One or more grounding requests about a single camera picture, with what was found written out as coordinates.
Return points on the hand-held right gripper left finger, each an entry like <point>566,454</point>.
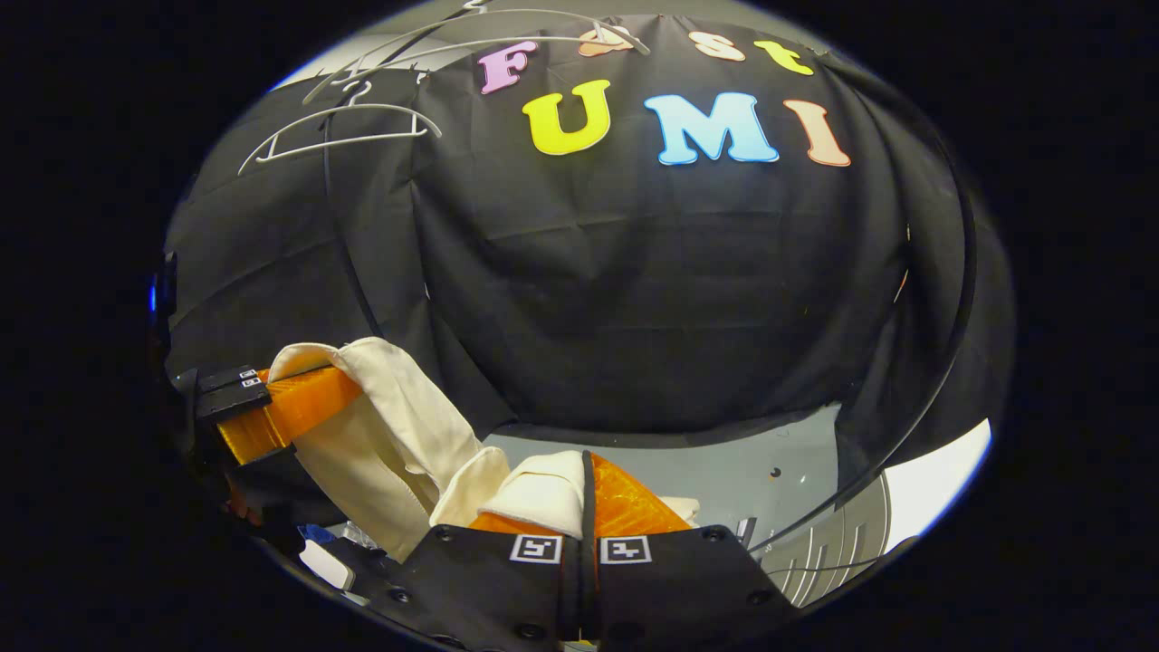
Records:
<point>489,589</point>

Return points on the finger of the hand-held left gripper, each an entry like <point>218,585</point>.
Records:
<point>299,407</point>
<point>226,378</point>

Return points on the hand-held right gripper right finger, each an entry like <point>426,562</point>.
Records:
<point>688,589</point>

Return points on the cream collared shirt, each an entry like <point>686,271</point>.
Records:
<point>398,426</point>

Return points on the white plastic hanger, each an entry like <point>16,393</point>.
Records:
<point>380,108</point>
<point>634,41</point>

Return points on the black metal clothes rack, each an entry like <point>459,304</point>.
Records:
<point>340,226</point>

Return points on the small white blue object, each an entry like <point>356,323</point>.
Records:
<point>326,563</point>

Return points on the grey slatted panel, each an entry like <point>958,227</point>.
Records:
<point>833,552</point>

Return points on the black backdrop cloth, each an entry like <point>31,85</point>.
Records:
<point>589,299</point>

